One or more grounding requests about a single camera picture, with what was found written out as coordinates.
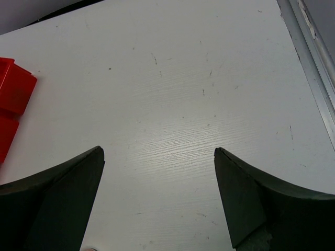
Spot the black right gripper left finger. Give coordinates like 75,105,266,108
1,146,105,250

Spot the aluminium table rail right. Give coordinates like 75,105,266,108
277,1,334,145

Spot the red plastic compartment bin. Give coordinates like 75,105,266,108
0,58,37,163

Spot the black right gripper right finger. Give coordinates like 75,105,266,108
214,147,334,250

